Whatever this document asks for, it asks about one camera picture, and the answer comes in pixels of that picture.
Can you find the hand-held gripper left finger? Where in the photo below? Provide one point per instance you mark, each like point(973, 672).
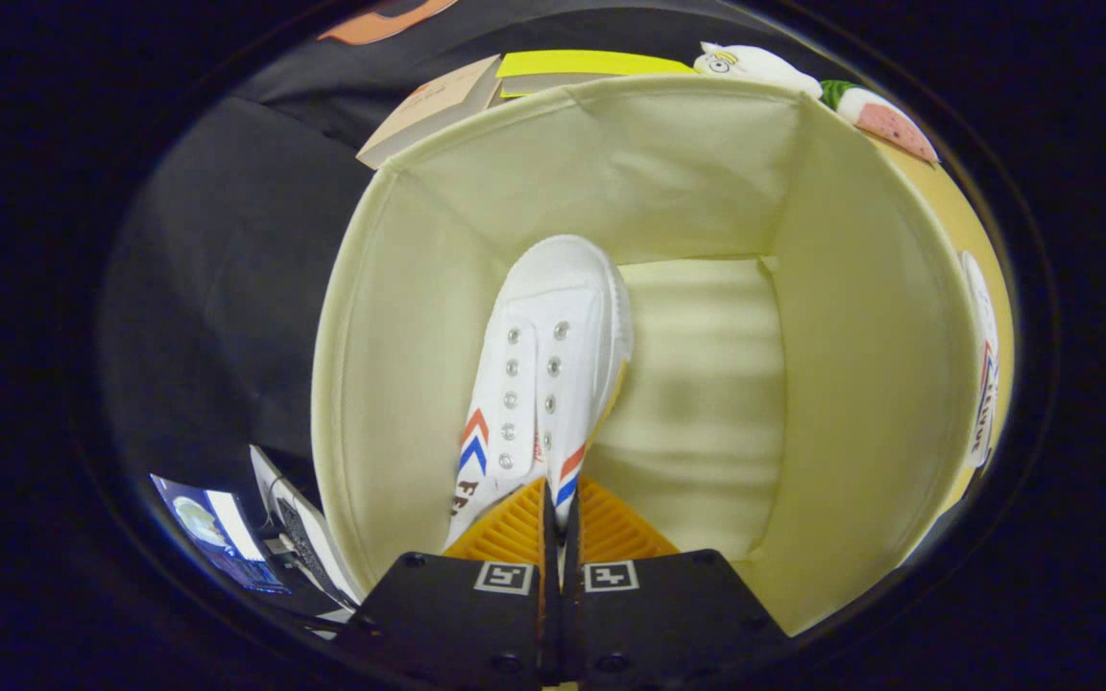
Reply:
point(457, 614)

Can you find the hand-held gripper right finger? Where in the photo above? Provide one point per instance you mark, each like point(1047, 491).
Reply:
point(668, 614)

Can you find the cream fabric storage box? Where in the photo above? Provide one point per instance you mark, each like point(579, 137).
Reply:
point(697, 384)

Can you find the white canvas shoe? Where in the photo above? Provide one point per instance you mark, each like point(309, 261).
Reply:
point(980, 317)
point(553, 288)

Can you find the white device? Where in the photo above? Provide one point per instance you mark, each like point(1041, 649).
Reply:
point(308, 537)

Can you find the computer monitor screen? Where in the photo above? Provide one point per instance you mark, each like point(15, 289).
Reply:
point(222, 537)

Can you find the watermelon slice plush toy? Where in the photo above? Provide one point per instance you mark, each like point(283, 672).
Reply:
point(889, 125)

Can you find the white plush toy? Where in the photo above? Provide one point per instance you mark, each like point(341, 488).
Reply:
point(755, 65)

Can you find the yellow book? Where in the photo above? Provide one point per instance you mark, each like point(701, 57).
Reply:
point(591, 63)

